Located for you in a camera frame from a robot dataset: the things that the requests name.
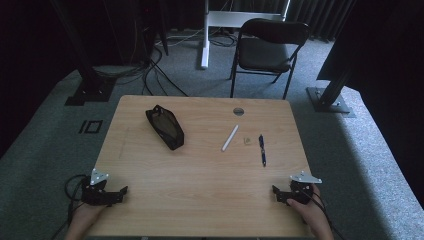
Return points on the white desk frame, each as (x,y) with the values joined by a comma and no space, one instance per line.
(208,30)

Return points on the dark curtain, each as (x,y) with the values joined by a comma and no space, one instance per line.
(320,16)

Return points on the white pen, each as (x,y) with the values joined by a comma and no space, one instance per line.
(230,138)

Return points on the black metal stand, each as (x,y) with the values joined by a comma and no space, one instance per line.
(328,98)
(90,85)

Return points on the grey round table grommet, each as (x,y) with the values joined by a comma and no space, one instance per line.
(238,111)

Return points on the person's right hand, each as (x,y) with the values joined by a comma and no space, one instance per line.
(310,211)

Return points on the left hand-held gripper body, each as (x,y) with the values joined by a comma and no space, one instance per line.
(95,195)

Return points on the blue pen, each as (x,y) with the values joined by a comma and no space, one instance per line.
(262,150)

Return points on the black mesh pencil case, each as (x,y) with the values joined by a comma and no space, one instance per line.
(165,127)

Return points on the person's left hand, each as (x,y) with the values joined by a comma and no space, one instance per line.
(87,213)

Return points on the black folding chair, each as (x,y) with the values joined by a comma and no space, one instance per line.
(265,55)

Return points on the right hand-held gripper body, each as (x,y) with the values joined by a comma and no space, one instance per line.
(301,190)

